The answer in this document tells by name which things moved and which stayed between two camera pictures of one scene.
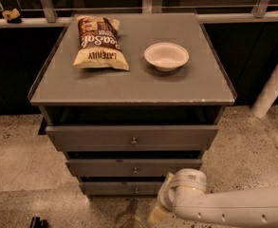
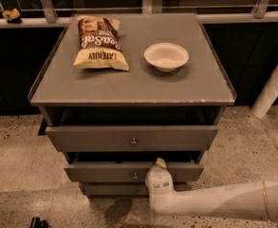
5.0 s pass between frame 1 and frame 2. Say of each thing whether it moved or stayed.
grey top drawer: stayed
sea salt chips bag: stayed
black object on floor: stayed
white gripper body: moved
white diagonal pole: stayed
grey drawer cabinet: stayed
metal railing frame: stayed
